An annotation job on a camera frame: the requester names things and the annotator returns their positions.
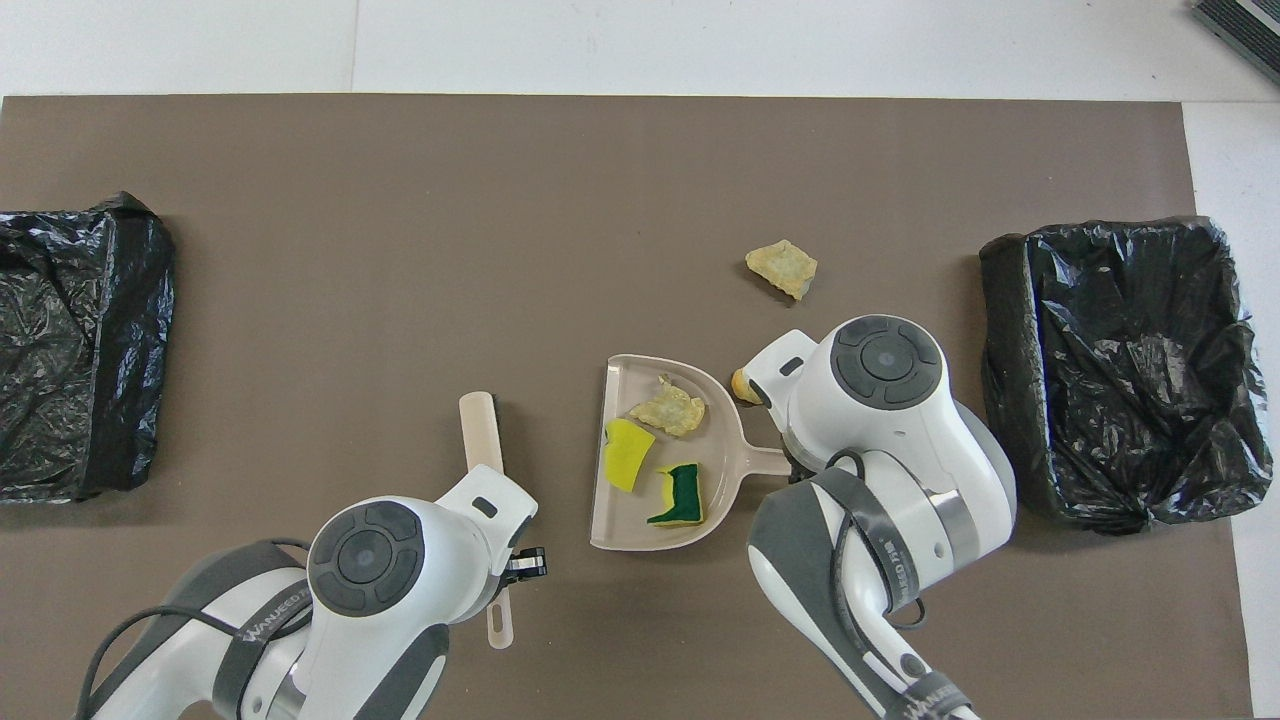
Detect beige plastic dustpan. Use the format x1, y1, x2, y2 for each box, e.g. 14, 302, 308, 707
589, 353, 793, 553

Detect beige hand brush black bristles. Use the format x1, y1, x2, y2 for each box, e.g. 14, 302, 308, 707
458, 390, 517, 651

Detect plain yellow sponge piece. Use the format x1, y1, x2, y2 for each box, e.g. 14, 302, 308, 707
602, 418, 657, 493

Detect notched yellow green sponge piece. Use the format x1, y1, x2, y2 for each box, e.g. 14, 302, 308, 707
646, 462, 706, 527

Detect pale yellow grey torn scrap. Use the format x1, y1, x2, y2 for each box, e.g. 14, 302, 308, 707
628, 374, 707, 439

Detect pale yellow chunky scrap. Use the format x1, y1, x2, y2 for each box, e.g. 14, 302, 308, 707
745, 239, 818, 302

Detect trash bin with black bag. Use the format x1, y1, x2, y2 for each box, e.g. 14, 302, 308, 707
979, 215, 1275, 536
0, 192, 177, 503

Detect brown table mat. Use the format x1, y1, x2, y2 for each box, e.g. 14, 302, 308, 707
0, 95, 1253, 720

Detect dark grey ribbed object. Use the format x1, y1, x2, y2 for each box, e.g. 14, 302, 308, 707
1193, 0, 1280, 83

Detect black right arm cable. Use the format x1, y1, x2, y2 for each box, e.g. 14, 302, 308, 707
820, 450, 931, 720

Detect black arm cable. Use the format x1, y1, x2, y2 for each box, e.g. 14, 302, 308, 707
820, 450, 931, 720
75, 540, 311, 720

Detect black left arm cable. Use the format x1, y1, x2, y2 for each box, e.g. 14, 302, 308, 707
75, 540, 311, 720

